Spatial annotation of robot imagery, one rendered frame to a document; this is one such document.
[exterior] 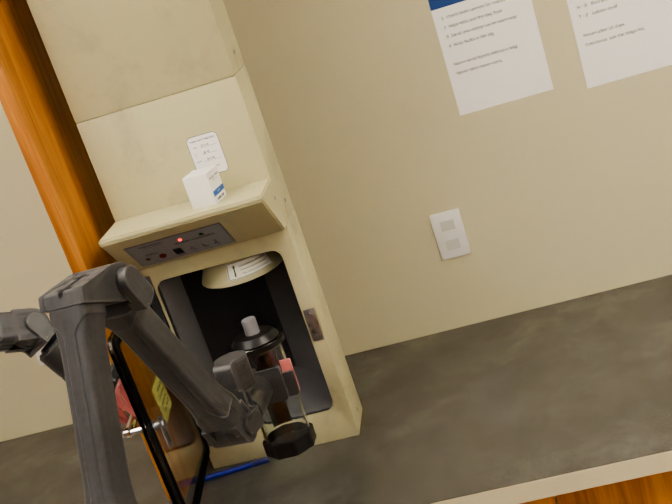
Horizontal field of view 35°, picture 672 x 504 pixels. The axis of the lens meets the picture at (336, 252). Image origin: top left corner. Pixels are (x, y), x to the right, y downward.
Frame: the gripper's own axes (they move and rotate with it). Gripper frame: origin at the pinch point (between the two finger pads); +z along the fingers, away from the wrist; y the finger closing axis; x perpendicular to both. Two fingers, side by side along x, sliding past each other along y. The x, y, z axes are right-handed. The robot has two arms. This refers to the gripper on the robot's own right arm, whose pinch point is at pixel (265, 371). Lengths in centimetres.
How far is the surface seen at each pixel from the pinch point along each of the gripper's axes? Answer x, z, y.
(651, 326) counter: 21, 31, -73
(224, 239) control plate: -25.5, 5.0, 0.8
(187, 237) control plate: -28.4, 1.5, 6.4
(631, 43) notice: -34, 52, -85
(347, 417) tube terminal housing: 18.4, 13.8, -9.1
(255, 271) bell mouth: -16.0, 13.3, -0.7
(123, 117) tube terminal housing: -52, 7, 12
